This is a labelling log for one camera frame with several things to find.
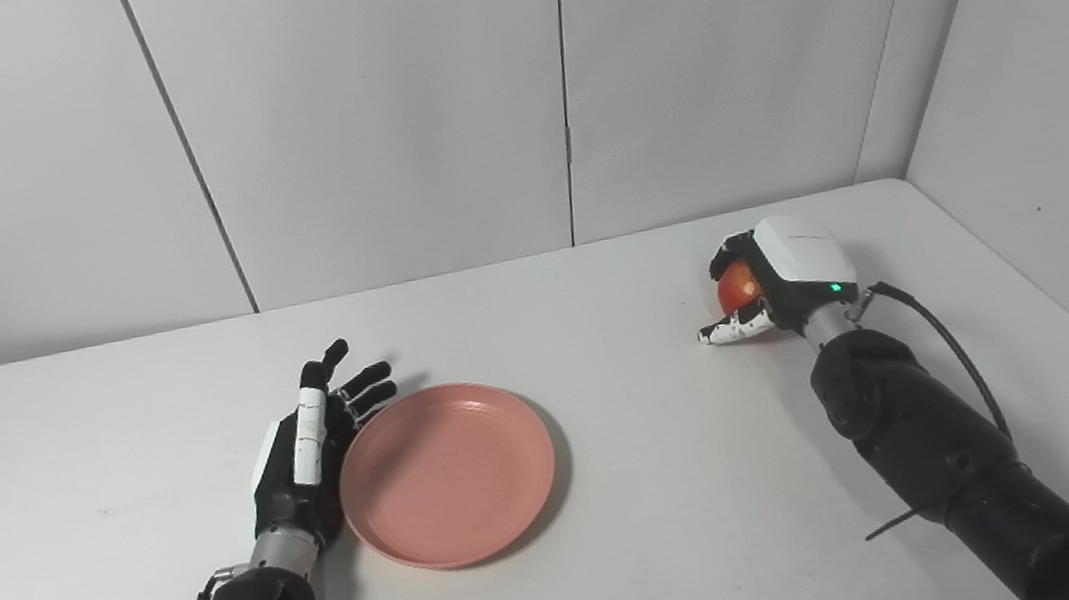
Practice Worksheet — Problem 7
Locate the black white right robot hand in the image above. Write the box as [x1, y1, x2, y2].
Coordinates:
[685, 208, 866, 350]

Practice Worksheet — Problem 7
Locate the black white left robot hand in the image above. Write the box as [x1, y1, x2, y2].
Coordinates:
[233, 334, 415, 559]

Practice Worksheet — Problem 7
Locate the red orange pomegranate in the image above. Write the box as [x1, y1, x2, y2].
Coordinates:
[714, 257, 768, 315]

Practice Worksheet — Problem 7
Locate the pink round plate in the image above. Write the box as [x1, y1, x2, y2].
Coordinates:
[328, 371, 568, 581]

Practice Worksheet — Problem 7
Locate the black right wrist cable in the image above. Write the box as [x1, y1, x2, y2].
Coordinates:
[835, 268, 1024, 542]

